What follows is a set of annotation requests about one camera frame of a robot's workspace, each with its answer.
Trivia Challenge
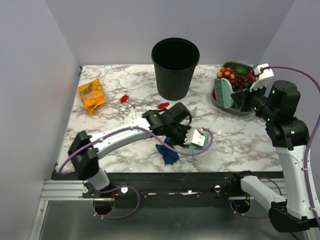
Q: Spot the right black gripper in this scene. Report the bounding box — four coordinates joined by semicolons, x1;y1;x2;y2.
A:
232;79;277;122

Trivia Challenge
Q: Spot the green plastic dustpan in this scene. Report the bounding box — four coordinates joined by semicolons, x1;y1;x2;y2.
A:
187;128;210;154

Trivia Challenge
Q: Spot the dark blue cloth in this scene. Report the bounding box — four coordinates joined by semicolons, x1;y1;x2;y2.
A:
155;144;180;165

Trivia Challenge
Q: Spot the green hand brush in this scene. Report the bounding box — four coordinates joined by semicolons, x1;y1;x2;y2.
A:
214;78;234;109

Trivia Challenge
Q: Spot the red paper scrap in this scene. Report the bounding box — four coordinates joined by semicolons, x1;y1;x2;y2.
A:
157;102;170;110
120;95;129;104

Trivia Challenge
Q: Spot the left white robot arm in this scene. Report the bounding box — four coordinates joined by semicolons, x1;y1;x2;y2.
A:
68;102;192;198

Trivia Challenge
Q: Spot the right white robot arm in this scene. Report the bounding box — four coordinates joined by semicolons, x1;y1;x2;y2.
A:
230;80;320;233

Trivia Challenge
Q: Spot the purple grape bunch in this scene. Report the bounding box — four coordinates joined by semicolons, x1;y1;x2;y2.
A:
230;75;256;92

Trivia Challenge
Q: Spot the green lime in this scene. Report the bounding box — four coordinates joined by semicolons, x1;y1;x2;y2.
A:
233;66;248;76

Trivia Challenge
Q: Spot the red yellow cherries cluster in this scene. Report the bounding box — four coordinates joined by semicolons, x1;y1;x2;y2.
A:
216;67;237;80

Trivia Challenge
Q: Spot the dark grey fruit tray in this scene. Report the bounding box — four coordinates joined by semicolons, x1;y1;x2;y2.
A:
212;61;254;116

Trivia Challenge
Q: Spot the white crumpled tissue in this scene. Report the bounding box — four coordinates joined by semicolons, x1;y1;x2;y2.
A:
123;108;137;125

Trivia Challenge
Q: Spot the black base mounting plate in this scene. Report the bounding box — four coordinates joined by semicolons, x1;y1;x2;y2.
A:
51;171;287;209

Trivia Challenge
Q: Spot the black plastic trash bin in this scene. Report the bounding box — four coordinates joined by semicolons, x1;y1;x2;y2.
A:
151;37;200;101

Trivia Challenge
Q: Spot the orange snack bag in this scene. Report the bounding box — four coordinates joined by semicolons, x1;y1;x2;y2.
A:
77;79;106;116

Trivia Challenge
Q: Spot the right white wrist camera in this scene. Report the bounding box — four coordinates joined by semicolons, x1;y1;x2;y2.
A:
249;63;274;92

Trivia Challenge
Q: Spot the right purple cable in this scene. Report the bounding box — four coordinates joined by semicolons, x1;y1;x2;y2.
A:
229;65;320;226

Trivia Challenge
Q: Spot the aluminium rail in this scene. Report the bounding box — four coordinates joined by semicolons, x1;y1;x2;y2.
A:
40;180;93;201

